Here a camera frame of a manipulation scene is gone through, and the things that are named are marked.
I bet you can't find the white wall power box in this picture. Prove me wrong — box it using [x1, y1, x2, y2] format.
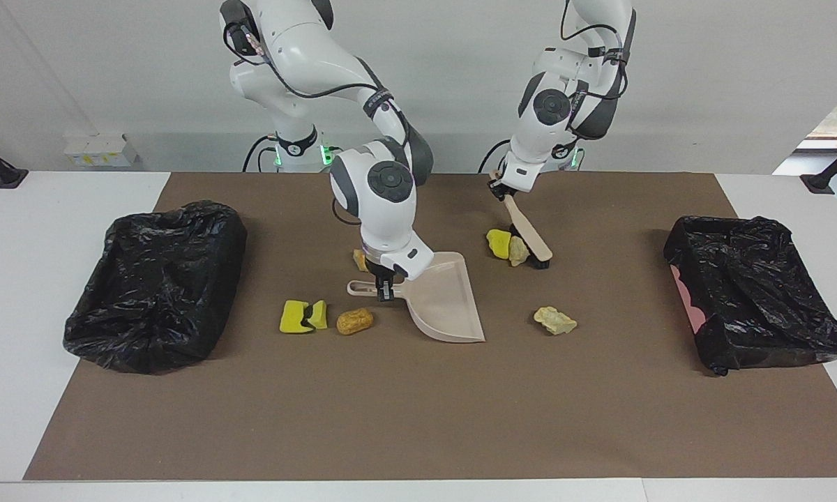
[64, 134, 139, 168]

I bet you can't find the brown table mat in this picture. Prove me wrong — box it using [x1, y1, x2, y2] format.
[23, 172, 837, 481]

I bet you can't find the black camera stand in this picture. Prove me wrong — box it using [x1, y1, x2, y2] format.
[800, 135, 837, 195]
[0, 132, 29, 190]

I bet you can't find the pink bin with black bag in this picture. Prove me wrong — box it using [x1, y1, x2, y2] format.
[663, 215, 837, 377]

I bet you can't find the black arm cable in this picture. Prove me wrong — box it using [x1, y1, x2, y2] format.
[559, 0, 634, 102]
[225, 20, 419, 151]

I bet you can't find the tan striped trash piece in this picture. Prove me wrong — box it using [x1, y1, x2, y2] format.
[534, 305, 578, 336]

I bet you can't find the beige brush with black bristles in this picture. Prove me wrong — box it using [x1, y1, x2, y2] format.
[502, 194, 554, 271]

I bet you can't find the beige plastic dustpan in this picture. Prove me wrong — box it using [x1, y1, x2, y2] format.
[347, 252, 487, 344]

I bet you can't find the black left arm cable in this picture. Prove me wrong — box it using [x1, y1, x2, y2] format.
[559, 0, 634, 102]

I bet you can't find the brown cracked bread roll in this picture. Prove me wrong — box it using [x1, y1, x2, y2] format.
[336, 307, 375, 336]

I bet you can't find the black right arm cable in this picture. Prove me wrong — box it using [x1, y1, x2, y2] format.
[225, 20, 419, 151]

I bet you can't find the black base cable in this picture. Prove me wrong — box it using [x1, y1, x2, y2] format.
[479, 138, 513, 174]
[243, 135, 280, 173]

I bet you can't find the bin lined with black bag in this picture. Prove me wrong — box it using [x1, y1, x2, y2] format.
[63, 200, 248, 375]

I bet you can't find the yellow sponge with green layer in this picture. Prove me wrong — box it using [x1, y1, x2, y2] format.
[279, 299, 329, 334]

